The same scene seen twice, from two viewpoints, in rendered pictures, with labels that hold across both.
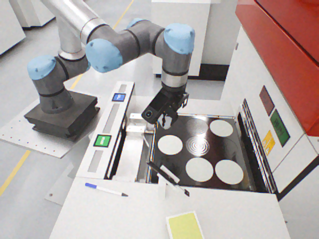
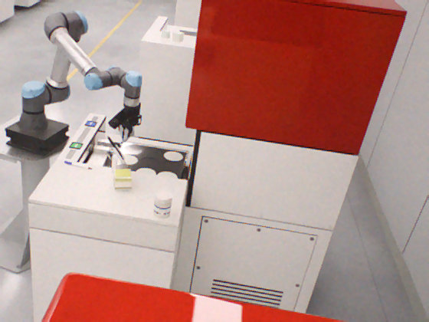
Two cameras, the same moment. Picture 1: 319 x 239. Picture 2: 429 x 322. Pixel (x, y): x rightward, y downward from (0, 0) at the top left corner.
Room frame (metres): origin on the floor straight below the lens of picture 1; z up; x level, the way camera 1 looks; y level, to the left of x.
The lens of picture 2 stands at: (-1.69, -0.24, 2.15)
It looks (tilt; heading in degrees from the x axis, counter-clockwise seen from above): 31 degrees down; 359
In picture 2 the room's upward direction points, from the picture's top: 7 degrees clockwise
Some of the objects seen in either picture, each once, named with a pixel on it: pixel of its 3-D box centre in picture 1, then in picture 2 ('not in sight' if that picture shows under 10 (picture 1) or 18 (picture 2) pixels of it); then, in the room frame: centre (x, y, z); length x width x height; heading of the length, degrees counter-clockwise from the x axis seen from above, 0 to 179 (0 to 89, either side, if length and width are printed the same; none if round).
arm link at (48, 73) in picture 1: (46, 73); (34, 95); (0.75, 0.49, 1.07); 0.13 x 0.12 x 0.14; 141
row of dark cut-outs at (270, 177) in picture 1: (256, 136); not in sight; (0.48, -0.37, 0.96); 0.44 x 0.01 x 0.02; 175
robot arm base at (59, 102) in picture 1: (54, 95); (33, 116); (0.74, 0.50, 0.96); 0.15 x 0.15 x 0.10
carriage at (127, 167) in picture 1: (133, 149); (97, 162); (0.49, 0.11, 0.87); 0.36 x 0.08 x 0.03; 175
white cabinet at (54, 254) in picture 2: not in sight; (120, 244); (0.41, -0.05, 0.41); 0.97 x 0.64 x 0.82; 175
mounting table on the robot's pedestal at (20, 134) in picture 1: (64, 124); (31, 148); (0.74, 0.52, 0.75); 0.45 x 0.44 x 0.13; 72
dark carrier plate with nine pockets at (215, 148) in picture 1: (197, 145); (149, 162); (0.48, -0.16, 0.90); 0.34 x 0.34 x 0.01; 85
